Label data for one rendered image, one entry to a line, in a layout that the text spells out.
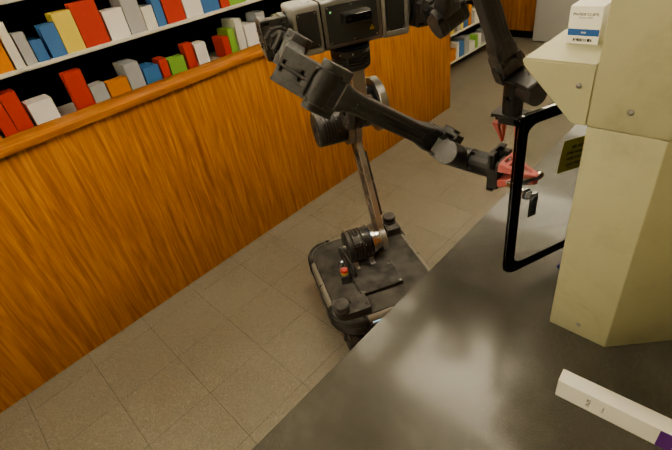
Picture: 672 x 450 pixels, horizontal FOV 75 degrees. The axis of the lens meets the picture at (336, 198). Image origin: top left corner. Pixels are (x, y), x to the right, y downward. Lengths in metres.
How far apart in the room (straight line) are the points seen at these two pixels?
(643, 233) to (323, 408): 0.66
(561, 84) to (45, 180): 2.04
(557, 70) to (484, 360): 0.58
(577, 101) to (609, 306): 0.41
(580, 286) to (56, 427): 2.24
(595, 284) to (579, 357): 0.16
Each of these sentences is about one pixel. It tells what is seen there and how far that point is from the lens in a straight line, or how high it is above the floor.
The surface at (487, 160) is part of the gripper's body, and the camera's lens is 1.08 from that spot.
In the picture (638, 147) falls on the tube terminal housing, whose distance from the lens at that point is 0.81.
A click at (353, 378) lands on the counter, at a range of 0.99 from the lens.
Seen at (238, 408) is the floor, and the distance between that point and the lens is 2.18.
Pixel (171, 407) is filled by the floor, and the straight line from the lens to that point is 2.31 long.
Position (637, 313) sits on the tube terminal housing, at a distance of 1.04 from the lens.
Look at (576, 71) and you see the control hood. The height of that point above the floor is 1.50.
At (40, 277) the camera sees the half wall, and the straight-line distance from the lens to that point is 2.47.
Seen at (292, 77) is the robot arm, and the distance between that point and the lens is 0.93.
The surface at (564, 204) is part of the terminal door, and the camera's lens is 1.12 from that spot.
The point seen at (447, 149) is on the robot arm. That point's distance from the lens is 1.04.
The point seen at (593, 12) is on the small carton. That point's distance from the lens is 0.86.
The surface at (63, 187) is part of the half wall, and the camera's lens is 2.33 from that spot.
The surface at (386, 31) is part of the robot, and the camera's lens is 1.54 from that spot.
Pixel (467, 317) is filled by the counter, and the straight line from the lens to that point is 1.08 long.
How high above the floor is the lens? 1.76
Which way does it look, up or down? 33 degrees down
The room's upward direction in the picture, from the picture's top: 10 degrees counter-clockwise
